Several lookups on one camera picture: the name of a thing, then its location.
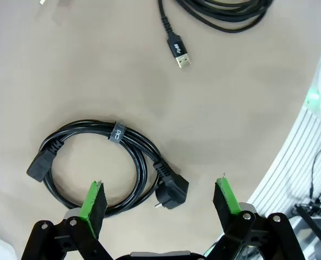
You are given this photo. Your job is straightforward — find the black metal stand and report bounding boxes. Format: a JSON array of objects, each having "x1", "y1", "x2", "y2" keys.
[{"x1": 294, "y1": 199, "x2": 321, "y2": 260}]

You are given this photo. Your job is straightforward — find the black braided USB-A cable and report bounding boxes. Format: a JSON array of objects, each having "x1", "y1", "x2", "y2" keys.
[{"x1": 157, "y1": 0, "x2": 275, "y2": 70}]

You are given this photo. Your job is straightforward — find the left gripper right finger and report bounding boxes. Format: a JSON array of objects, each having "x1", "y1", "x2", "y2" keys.
[{"x1": 203, "y1": 177, "x2": 306, "y2": 260}]

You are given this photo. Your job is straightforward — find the white ribbed base panel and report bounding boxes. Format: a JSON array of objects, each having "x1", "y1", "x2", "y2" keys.
[{"x1": 246, "y1": 104, "x2": 321, "y2": 217}]

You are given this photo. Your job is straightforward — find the black power cable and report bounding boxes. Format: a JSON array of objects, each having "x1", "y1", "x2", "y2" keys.
[{"x1": 27, "y1": 120, "x2": 190, "y2": 217}]

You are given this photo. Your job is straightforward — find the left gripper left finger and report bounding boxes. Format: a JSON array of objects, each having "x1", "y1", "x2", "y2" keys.
[{"x1": 21, "y1": 180, "x2": 123, "y2": 260}]

